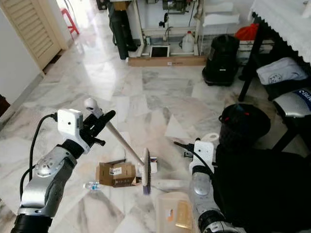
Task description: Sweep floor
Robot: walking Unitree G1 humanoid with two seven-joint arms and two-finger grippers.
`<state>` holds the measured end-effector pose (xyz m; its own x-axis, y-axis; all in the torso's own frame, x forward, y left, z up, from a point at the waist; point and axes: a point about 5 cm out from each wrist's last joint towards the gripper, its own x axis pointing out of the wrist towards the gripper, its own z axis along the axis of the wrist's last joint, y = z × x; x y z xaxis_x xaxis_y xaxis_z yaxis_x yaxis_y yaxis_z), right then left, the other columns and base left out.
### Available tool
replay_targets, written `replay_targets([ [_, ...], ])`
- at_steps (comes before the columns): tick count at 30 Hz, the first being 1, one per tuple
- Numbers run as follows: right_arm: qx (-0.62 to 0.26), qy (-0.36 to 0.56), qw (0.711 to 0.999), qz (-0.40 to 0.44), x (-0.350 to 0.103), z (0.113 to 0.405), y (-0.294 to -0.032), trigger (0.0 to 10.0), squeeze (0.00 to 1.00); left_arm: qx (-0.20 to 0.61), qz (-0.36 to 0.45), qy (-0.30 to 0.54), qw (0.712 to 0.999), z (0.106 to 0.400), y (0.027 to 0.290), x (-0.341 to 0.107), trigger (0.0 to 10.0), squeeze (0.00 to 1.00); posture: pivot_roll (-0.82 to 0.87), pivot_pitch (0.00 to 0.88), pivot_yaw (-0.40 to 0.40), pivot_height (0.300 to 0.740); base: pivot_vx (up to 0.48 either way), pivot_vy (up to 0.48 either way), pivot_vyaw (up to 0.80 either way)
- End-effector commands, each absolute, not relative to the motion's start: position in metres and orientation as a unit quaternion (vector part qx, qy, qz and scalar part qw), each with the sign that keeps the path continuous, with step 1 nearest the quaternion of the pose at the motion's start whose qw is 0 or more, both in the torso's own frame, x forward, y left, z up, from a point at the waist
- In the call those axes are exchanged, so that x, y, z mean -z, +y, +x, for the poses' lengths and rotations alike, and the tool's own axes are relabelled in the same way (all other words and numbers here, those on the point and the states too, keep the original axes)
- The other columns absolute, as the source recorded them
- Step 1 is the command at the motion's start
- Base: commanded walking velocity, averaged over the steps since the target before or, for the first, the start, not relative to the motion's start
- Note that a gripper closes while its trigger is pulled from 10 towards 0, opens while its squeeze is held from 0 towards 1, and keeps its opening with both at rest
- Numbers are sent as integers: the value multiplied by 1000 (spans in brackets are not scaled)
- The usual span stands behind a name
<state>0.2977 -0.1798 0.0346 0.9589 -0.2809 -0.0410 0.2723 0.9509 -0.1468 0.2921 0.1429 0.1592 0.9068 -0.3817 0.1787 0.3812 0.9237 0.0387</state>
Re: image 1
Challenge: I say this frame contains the broom with pale handle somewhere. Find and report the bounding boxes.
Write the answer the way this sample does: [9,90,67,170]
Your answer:
[85,98,153,196]

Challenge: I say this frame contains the brown cardboard box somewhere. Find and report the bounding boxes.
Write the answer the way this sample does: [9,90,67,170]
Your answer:
[98,159,142,188]

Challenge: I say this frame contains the clear plastic bottle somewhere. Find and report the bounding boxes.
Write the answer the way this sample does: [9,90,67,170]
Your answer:
[84,181,101,190]

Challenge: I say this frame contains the round black bin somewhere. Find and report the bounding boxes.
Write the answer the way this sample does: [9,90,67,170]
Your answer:
[219,103,271,146]

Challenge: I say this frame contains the long wooden plank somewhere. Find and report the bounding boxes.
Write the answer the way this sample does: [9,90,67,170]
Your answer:
[128,55,207,67]

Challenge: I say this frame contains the dark wooden stairs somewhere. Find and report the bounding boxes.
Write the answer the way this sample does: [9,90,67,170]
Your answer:
[0,93,11,117]

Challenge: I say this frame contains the white framed tablet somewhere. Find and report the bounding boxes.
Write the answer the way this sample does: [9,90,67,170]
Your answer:
[150,45,171,58]

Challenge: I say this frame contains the tall black cylinder bag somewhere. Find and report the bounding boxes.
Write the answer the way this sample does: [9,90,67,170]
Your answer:
[108,2,139,60]

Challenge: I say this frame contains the black vacuum cleaner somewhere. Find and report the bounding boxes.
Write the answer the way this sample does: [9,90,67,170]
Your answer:
[202,34,241,87]

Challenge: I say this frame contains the white desk with wooden top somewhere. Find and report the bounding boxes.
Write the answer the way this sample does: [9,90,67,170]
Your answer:
[111,0,248,58]

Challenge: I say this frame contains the red plastic stool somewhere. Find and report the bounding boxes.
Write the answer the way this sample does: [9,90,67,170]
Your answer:
[61,7,80,35]

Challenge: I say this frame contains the white plastic jug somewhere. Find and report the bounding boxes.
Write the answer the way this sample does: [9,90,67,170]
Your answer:
[180,30,196,53]

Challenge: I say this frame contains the beige louvered door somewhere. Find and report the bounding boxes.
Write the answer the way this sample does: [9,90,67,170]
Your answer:
[2,0,69,69]

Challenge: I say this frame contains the white grey fabric bag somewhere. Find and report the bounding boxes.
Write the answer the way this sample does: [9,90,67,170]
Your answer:
[256,57,309,86]

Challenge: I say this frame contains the red bag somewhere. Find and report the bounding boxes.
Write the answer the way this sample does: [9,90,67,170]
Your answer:
[235,23,259,41]

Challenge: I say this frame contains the dark metal machine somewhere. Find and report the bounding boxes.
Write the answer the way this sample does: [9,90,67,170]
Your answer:
[162,0,191,14]

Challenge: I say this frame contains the white lace tablecloth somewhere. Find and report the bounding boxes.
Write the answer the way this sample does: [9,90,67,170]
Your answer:
[249,0,311,64]

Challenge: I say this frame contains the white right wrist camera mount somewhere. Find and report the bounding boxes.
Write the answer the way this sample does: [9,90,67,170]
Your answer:
[192,140,217,176]

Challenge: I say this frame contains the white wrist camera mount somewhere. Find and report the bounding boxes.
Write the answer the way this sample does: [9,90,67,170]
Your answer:
[56,109,84,137]
[192,140,217,176]

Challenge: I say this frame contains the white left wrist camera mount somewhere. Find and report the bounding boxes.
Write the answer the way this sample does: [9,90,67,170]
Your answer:
[56,109,84,137]

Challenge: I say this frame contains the black table frame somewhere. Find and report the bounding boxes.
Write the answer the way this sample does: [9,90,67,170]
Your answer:
[238,19,311,102]

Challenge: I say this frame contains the white wire rack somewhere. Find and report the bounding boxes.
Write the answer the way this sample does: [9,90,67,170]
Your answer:
[199,12,241,49]

